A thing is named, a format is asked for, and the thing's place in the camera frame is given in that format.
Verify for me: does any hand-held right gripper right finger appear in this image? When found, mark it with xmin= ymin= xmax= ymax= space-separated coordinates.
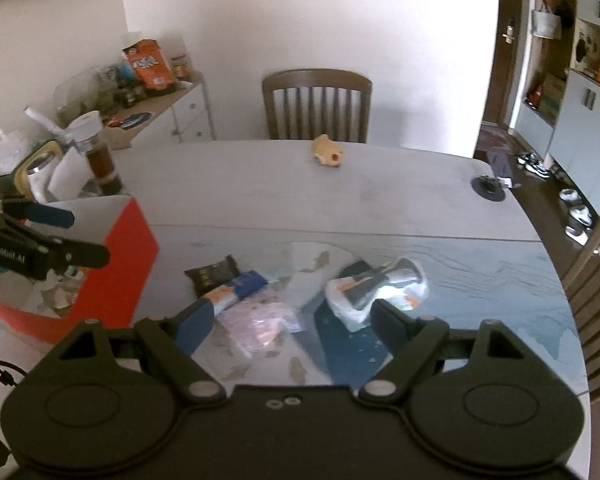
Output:
xmin=357 ymin=299 xmax=547 ymax=407

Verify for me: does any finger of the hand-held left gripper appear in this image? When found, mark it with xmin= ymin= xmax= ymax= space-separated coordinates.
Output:
xmin=42 ymin=238 xmax=111 ymax=269
xmin=2 ymin=199 xmax=76 ymax=229

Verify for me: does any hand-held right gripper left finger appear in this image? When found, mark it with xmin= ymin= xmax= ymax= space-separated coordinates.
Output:
xmin=35 ymin=297 xmax=229 ymax=407

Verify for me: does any white packet black stripe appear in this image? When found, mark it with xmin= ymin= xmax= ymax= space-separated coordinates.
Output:
xmin=324 ymin=274 xmax=382 ymax=334

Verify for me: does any red cardboard box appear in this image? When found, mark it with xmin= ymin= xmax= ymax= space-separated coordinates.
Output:
xmin=0 ymin=195 xmax=160 ymax=347

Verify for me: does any blue orange snack packet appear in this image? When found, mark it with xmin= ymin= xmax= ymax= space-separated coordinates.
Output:
xmin=200 ymin=270 xmax=267 ymax=312

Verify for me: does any pink snack packet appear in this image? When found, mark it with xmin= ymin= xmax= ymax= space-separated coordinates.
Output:
xmin=215 ymin=300 xmax=302 ymax=357

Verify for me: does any yellow plush toy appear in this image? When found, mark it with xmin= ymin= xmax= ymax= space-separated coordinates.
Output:
xmin=312 ymin=133 xmax=345 ymax=168

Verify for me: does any marble patterned desktop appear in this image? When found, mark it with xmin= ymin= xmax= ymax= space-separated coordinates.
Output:
xmin=0 ymin=138 xmax=594 ymax=463

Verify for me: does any white steel mug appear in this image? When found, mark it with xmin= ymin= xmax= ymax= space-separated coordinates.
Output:
xmin=27 ymin=162 xmax=57 ymax=204

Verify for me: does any white paper sheet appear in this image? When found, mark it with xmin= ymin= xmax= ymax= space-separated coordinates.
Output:
xmin=47 ymin=149 xmax=94 ymax=201

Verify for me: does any crumpled silver plastic bag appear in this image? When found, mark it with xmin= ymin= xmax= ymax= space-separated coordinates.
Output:
xmin=374 ymin=257 xmax=429 ymax=314

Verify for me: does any black snack packet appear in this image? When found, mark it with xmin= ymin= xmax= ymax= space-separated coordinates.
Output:
xmin=183 ymin=254 xmax=242 ymax=297

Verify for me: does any white-lidded brown jar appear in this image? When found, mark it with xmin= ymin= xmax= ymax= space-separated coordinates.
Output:
xmin=72 ymin=111 xmax=121 ymax=196

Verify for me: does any white crumpled plastic bag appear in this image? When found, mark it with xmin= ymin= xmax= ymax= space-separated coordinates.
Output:
xmin=0 ymin=127 xmax=29 ymax=176

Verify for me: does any white paper roll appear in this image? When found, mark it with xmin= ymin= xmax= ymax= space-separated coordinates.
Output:
xmin=23 ymin=106 xmax=69 ymax=144

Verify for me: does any clear plastic container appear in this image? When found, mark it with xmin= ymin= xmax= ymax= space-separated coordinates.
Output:
xmin=54 ymin=64 xmax=127 ymax=121

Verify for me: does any black round desk grommet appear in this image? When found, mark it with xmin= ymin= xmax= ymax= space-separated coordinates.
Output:
xmin=472 ymin=174 xmax=506 ymax=204

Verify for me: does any white sideboard cabinet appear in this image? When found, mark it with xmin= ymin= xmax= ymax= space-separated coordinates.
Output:
xmin=104 ymin=72 xmax=217 ymax=151

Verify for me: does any orange snack bag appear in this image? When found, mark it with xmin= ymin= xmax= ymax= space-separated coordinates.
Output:
xmin=122 ymin=39 xmax=175 ymax=97

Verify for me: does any small red-lidded jar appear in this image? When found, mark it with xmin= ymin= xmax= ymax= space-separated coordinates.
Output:
xmin=169 ymin=52 xmax=194 ymax=80

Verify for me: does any wooden slat-back chair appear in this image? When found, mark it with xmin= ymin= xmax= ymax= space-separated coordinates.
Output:
xmin=559 ymin=207 xmax=600 ymax=402
xmin=261 ymin=68 xmax=374 ymax=144

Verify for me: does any patterned doormat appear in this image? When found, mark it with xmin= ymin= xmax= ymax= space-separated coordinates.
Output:
xmin=477 ymin=127 xmax=511 ymax=151

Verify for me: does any black white sneakers pair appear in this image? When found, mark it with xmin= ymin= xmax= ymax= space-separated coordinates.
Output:
xmin=517 ymin=152 xmax=551 ymax=177

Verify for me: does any cardboard box on shelf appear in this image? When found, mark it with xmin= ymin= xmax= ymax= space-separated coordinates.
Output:
xmin=542 ymin=72 xmax=568 ymax=121

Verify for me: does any dark brown door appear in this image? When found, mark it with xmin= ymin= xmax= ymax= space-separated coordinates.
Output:
xmin=482 ymin=0 xmax=526 ymax=131

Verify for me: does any grey hanging tote bag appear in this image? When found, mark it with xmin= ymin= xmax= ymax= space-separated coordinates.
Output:
xmin=531 ymin=0 xmax=563 ymax=40

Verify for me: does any black cable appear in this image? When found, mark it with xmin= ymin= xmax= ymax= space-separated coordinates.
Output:
xmin=0 ymin=347 xmax=29 ymax=387

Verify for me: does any white wall cabinet unit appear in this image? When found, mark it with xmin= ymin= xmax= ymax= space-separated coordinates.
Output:
xmin=509 ymin=0 xmax=600 ymax=241

